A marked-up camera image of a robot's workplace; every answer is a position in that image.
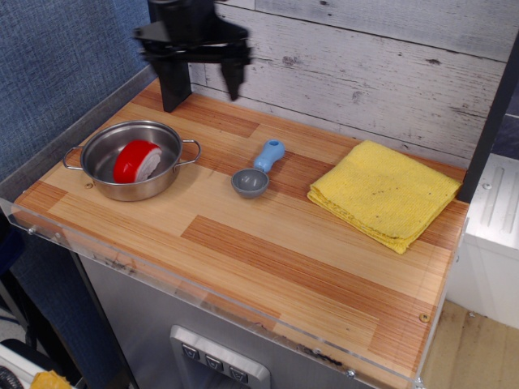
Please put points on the silver control panel with buttons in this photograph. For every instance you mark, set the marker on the silver control panel with buttons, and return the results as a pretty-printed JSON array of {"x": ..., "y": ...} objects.
[{"x": 203, "y": 363}]

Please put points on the blue and grey scoop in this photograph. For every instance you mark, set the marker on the blue and grey scoop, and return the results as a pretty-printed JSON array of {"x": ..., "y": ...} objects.
[{"x": 252, "y": 183}]

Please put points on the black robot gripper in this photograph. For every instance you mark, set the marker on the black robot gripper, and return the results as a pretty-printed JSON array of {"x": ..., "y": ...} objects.
[{"x": 191, "y": 31}]

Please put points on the white cabinet at right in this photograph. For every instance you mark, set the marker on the white cabinet at right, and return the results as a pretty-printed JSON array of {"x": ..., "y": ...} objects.
[{"x": 484, "y": 277}]

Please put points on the clear acrylic table guard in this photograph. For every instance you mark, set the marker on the clear acrylic table guard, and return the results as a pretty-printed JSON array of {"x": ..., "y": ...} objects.
[{"x": 276, "y": 279}]

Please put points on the folded yellow cloth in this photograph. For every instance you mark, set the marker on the folded yellow cloth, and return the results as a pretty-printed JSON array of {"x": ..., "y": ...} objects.
[{"x": 384, "y": 194}]

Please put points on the black right vertical post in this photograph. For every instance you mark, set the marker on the black right vertical post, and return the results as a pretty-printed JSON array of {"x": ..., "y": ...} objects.
[{"x": 491, "y": 128}]

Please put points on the yellow object bottom left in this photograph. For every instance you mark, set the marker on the yellow object bottom left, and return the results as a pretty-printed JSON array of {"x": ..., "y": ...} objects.
[{"x": 49, "y": 380}]

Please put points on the red and white sushi toy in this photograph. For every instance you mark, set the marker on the red and white sushi toy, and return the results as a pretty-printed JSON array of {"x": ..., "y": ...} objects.
[{"x": 137, "y": 161}]

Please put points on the stainless steel pot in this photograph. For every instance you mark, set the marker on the stainless steel pot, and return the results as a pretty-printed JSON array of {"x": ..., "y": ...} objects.
[{"x": 99, "y": 154}]

